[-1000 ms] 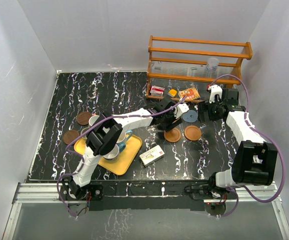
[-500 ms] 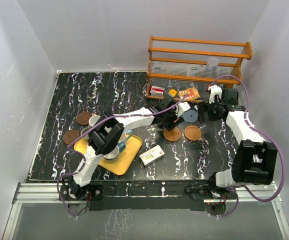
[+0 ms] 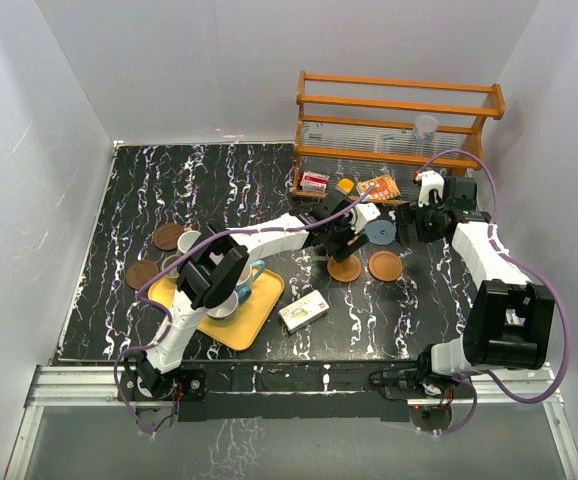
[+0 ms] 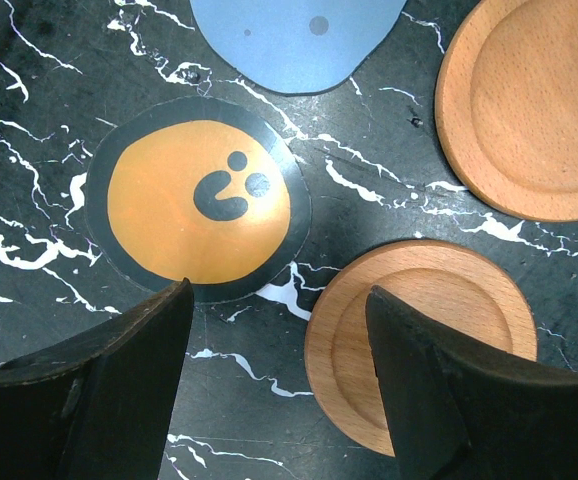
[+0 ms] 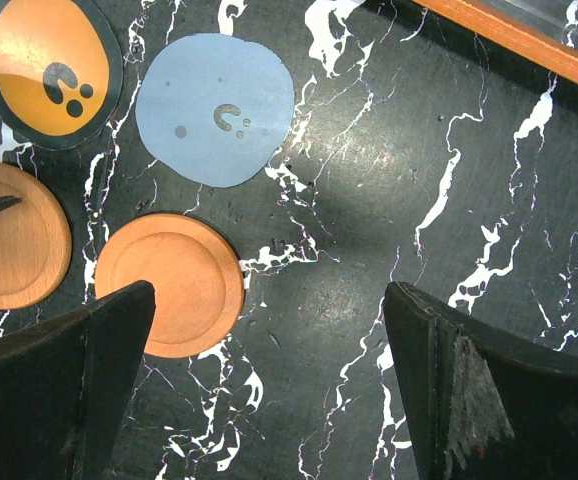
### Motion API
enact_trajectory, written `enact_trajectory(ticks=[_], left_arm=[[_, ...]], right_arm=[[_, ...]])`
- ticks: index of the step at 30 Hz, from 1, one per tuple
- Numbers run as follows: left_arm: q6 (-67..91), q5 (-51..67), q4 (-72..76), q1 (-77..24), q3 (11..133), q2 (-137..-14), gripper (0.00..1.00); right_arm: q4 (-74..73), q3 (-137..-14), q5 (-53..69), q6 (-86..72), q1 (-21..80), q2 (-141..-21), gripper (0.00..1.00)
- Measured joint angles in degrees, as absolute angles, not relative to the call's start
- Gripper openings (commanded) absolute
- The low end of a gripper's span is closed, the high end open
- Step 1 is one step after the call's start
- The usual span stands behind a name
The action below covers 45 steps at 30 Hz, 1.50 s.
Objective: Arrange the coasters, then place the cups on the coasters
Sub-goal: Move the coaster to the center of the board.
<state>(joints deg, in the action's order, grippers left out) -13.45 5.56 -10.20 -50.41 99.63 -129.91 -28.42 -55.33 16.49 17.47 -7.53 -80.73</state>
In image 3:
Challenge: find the grey green cup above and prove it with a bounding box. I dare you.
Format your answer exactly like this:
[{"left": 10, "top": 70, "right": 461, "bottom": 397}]
[{"left": 161, "top": 253, "right": 181, "bottom": 280}]

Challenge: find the purple cable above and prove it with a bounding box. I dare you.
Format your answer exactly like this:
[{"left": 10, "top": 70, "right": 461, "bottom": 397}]
[
  {"left": 413, "top": 148, "right": 570, "bottom": 435},
  {"left": 113, "top": 187, "right": 376, "bottom": 441}
]

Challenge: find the yellow grey sponge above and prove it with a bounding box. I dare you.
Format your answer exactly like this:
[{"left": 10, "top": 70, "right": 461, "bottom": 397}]
[{"left": 335, "top": 178, "right": 354, "bottom": 196}]

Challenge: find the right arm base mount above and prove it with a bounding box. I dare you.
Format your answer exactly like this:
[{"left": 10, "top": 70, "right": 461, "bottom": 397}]
[{"left": 367, "top": 344, "right": 477, "bottom": 438}]

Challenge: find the brown white cup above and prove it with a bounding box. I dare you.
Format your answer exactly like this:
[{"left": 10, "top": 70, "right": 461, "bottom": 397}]
[{"left": 177, "top": 230, "right": 201, "bottom": 255}]

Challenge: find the blue silicone coaster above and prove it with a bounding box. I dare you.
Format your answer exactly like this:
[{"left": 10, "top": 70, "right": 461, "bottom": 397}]
[{"left": 365, "top": 219, "right": 397, "bottom": 246}]

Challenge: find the white yellow box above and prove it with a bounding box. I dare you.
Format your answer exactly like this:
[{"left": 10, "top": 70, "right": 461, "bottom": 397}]
[{"left": 279, "top": 290, "right": 330, "bottom": 334}]

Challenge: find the clear plastic cup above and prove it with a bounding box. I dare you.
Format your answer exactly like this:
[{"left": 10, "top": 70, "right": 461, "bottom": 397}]
[{"left": 412, "top": 114, "right": 439, "bottom": 143}]

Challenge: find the orange snack packet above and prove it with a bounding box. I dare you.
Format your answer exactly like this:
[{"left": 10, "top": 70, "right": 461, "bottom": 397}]
[{"left": 357, "top": 174, "right": 401, "bottom": 201}]

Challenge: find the dark wooden coaster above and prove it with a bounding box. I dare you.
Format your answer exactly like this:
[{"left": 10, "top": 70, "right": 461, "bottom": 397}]
[
  {"left": 153, "top": 223, "right": 185, "bottom": 251},
  {"left": 125, "top": 259, "right": 160, "bottom": 290}
]

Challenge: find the orange wooden shelf rack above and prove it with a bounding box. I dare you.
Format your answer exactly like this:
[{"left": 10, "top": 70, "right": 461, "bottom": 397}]
[{"left": 292, "top": 72, "right": 506, "bottom": 205}]

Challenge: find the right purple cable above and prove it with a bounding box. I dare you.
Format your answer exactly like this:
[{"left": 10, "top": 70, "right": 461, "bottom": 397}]
[{"left": 413, "top": 148, "right": 570, "bottom": 435}]

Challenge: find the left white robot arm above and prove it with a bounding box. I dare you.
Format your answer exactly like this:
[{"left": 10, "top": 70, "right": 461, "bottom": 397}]
[{"left": 116, "top": 190, "right": 380, "bottom": 399}]

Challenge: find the red white box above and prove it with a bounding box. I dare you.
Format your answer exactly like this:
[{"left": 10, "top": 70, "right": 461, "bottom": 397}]
[{"left": 299, "top": 171, "right": 330, "bottom": 193}]

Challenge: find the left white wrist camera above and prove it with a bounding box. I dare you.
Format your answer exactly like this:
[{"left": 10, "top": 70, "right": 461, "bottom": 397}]
[{"left": 351, "top": 202, "right": 380, "bottom": 234}]

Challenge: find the grey cup white inside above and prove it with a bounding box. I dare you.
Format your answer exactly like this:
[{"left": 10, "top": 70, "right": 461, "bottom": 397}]
[{"left": 206, "top": 291, "right": 239, "bottom": 327}]

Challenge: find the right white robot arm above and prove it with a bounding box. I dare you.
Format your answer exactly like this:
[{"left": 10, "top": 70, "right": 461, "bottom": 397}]
[{"left": 396, "top": 170, "right": 556, "bottom": 397}]

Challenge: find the blue mug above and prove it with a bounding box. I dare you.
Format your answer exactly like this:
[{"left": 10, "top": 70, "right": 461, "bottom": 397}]
[{"left": 235, "top": 260, "right": 266, "bottom": 305}]

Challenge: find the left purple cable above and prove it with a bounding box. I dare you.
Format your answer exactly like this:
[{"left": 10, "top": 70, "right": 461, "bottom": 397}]
[{"left": 113, "top": 187, "right": 376, "bottom": 441}]

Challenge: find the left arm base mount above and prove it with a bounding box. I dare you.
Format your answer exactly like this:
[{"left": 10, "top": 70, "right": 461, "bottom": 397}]
[{"left": 113, "top": 347, "right": 207, "bottom": 440}]

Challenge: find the light wooden coaster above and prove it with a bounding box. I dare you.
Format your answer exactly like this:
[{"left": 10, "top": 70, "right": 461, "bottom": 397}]
[
  {"left": 327, "top": 255, "right": 362, "bottom": 283},
  {"left": 368, "top": 250, "right": 404, "bottom": 282}
]

